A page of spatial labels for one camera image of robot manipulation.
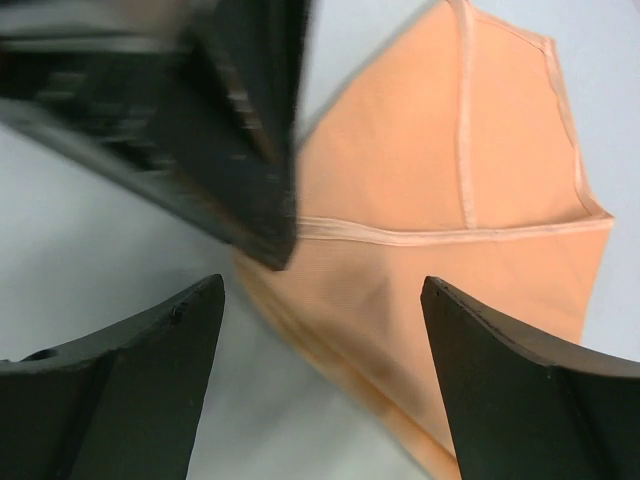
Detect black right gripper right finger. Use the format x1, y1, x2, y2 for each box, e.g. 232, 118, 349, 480
421, 277, 639, 479

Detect orange cloth napkin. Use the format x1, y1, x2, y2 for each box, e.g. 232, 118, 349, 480
236, 1, 613, 479

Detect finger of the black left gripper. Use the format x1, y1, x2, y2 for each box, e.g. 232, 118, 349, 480
1, 1, 310, 270

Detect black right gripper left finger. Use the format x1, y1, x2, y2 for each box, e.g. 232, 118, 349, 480
1, 275, 225, 479

